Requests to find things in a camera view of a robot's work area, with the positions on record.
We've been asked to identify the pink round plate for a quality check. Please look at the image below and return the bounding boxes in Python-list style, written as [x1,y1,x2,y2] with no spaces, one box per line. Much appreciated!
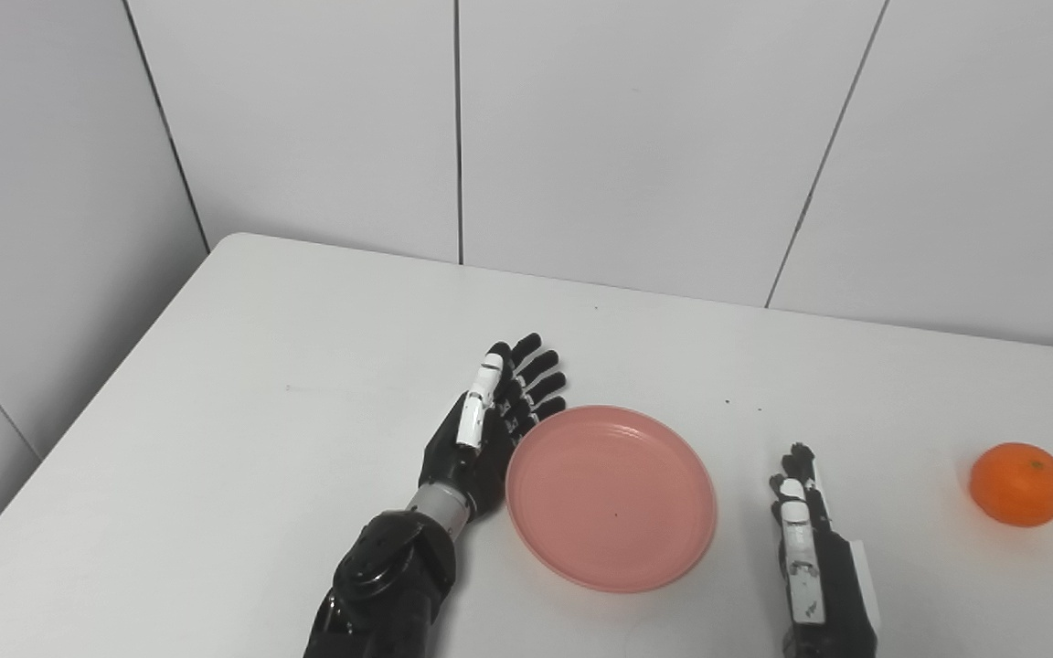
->
[505,405,719,594]

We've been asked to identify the orange fruit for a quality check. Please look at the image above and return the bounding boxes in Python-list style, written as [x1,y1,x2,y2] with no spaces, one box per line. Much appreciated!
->
[968,442,1053,528]

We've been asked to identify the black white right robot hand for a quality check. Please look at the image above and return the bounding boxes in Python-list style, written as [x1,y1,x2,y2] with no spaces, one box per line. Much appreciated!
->
[769,443,882,658]

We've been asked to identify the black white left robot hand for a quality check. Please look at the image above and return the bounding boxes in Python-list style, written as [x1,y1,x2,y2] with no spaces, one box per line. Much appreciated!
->
[417,333,569,522]

